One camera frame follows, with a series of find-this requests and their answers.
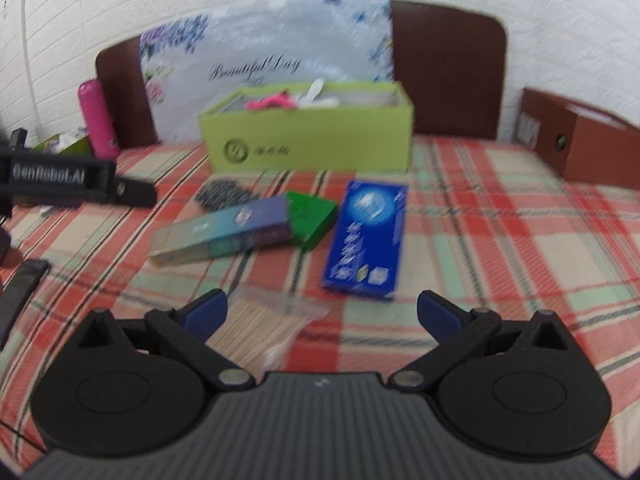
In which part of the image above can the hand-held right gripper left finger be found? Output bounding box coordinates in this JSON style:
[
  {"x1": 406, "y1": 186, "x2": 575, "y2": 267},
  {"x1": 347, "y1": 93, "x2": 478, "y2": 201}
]
[{"x1": 67, "y1": 288, "x2": 257, "y2": 392}]

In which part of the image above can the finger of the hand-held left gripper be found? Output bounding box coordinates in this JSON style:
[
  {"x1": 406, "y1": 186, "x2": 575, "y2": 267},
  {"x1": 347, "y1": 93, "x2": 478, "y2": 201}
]
[{"x1": 111, "y1": 176, "x2": 159, "y2": 209}]

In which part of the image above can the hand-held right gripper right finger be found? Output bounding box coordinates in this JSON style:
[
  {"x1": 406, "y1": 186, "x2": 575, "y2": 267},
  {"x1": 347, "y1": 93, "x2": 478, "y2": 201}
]
[{"x1": 389, "y1": 290, "x2": 576, "y2": 392}]

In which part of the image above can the bag of cotton swabs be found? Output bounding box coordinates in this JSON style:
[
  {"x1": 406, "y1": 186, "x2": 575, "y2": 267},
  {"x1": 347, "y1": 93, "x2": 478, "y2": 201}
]
[{"x1": 205, "y1": 285, "x2": 331, "y2": 378}]

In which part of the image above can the blue box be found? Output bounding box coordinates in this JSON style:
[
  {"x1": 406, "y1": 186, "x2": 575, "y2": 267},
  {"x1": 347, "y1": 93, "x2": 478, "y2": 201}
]
[{"x1": 321, "y1": 180, "x2": 410, "y2": 302}]

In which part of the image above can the white and pink glove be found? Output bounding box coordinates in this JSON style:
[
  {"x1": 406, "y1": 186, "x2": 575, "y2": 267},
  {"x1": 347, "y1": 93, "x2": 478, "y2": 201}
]
[
  {"x1": 245, "y1": 90, "x2": 299, "y2": 112},
  {"x1": 298, "y1": 80, "x2": 343, "y2": 110}
]

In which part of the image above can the light green storage box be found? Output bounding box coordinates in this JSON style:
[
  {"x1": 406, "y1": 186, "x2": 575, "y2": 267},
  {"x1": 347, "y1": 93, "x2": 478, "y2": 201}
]
[{"x1": 198, "y1": 81, "x2": 415, "y2": 173}]

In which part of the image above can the white tissue packet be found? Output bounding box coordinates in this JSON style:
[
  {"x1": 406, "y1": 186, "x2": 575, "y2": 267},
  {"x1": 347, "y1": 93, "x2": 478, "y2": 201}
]
[{"x1": 49, "y1": 131, "x2": 87, "y2": 152}]

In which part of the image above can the black device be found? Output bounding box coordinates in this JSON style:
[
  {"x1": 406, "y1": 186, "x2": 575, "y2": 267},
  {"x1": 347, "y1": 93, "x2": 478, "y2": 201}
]
[{"x1": 0, "y1": 129, "x2": 29, "y2": 152}]

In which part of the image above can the pink bottle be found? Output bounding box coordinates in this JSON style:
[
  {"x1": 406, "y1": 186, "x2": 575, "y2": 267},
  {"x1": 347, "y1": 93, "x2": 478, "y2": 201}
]
[{"x1": 77, "y1": 79, "x2": 122, "y2": 158}]

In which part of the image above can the iridescent long box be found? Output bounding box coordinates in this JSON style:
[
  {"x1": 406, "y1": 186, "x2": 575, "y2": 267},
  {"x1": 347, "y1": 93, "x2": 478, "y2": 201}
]
[{"x1": 148, "y1": 195, "x2": 293, "y2": 268}]

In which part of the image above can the steel wool scrubber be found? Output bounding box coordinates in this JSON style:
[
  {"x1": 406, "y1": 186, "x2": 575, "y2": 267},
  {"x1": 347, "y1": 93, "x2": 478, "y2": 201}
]
[{"x1": 194, "y1": 177, "x2": 261, "y2": 212}]

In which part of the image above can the red plaid blanket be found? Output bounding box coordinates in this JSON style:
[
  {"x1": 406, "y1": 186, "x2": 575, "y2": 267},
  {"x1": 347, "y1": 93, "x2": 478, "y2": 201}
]
[{"x1": 0, "y1": 135, "x2": 640, "y2": 466}]

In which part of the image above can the black phone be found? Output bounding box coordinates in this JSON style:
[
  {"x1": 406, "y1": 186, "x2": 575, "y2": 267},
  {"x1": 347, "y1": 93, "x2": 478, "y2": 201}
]
[{"x1": 0, "y1": 259, "x2": 51, "y2": 351}]

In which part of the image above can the dark green small box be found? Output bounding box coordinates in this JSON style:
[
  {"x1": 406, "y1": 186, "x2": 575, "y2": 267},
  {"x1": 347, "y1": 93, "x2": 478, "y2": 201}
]
[{"x1": 286, "y1": 191, "x2": 338, "y2": 251}]

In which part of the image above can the floral plastic bag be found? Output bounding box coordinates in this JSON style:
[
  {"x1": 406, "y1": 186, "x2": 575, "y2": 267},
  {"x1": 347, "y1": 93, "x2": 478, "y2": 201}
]
[{"x1": 139, "y1": 0, "x2": 393, "y2": 143}]

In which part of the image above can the brown cardboard box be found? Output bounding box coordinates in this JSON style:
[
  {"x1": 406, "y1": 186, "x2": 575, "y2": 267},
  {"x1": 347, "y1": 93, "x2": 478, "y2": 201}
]
[{"x1": 515, "y1": 87, "x2": 640, "y2": 191}]

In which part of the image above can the brown headboard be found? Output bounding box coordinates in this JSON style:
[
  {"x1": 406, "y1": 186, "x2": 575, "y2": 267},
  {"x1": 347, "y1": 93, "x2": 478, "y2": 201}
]
[{"x1": 95, "y1": 0, "x2": 508, "y2": 148}]

